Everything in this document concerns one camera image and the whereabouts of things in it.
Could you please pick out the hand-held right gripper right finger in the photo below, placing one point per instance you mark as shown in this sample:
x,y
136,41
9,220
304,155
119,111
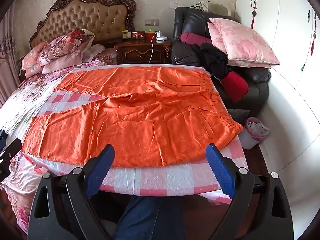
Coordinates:
x,y
221,171

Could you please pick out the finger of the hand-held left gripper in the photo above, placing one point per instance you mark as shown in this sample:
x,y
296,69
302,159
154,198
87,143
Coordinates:
x,y
11,148
2,137

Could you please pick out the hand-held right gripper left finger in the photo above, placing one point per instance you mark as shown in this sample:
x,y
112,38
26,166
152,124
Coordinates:
x,y
100,170

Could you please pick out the orange pants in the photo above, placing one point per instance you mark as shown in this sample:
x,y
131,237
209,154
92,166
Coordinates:
x,y
140,120

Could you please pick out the trash bin with pink liner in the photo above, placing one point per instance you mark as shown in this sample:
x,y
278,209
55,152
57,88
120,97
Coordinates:
x,y
250,136

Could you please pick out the pink curtain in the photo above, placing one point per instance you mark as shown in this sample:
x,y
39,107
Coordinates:
x,y
7,62

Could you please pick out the pink floral bed pillow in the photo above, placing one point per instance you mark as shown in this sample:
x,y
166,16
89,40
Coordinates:
x,y
31,60

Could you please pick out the red cloth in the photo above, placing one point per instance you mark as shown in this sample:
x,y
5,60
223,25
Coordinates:
x,y
235,86

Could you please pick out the folded pink quilt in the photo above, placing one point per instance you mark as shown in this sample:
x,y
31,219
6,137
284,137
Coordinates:
x,y
72,60

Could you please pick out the black clothing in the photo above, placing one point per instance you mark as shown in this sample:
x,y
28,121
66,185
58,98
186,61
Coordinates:
x,y
212,60

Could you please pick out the folded floral quilt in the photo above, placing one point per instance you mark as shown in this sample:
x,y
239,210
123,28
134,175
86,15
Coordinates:
x,y
67,43

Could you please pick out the carved wooden nightstand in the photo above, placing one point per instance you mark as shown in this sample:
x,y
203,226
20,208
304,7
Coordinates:
x,y
142,51

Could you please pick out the large pink floral pillow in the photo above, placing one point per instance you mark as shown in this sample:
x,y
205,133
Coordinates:
x,y
215,36
247,42

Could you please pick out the dark red cushion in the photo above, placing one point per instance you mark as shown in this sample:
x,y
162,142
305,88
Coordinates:
x,y
193,38

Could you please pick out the yellow box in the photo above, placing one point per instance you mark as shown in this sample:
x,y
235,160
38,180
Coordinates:
x,y
124,35

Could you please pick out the white round device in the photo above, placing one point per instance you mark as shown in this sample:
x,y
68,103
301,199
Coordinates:
x,y
161,39

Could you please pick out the tufted carved wooden headboard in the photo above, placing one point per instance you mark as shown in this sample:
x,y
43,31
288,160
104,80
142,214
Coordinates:
x,y
85,17

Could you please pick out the white wardrobe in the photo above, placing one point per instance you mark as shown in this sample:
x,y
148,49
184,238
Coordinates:
x,y
282,30

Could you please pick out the black leather armchair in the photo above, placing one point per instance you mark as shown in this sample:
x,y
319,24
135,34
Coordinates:
x,y
190,20

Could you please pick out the red tassel ornament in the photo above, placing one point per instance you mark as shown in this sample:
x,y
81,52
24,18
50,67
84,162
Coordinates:
x,y
253,15
313,37

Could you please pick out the clothes hanger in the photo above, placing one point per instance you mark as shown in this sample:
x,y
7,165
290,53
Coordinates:
x,y
200,5

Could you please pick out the wall outlet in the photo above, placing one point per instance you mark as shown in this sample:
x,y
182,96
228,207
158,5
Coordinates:
x,y
152,22

